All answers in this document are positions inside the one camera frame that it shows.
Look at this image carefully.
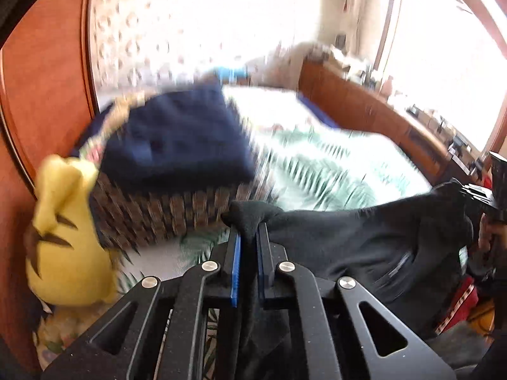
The long wooden sideboard cabinet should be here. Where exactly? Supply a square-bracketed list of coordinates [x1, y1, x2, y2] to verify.
[297, 59, 491, 186]

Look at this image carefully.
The navy blue blanket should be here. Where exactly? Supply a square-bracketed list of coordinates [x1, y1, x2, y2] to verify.
[297, 93, 340, 129]

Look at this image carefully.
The brown louvered wooden wardrobe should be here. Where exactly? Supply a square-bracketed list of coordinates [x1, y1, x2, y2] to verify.
[1, 0, 98, 372]

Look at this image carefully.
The window with wooden frame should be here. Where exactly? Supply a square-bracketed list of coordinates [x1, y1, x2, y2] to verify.
[375, 0, 506, 153]

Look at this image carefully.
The green leaf print sheet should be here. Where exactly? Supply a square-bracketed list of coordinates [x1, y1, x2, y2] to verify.
[116, 86, 431, 295]

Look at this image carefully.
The person's right hand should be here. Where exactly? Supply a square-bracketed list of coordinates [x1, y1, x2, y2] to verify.
[478, 214, 506, 274]

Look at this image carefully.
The yellow plush toy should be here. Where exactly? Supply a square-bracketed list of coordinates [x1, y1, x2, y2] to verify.
[24, 155, 117, 306]

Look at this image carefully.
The folded navy garment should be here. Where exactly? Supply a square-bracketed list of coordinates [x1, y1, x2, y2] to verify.
[72, 83, 255, 190]

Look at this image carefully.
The folded medallion pattern garment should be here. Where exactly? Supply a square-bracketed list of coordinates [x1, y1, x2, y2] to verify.
[78, 94, 279, 250]

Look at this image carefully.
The floral quilt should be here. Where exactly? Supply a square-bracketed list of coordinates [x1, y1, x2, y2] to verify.
[33, 303, 112, 370]

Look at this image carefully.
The black printed t-shirt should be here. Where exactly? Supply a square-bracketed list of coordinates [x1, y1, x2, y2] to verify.
[222, 180, 473, 379]

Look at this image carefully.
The pink bottle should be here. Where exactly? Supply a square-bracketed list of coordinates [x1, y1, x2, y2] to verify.
[379, 76, 395, 99]

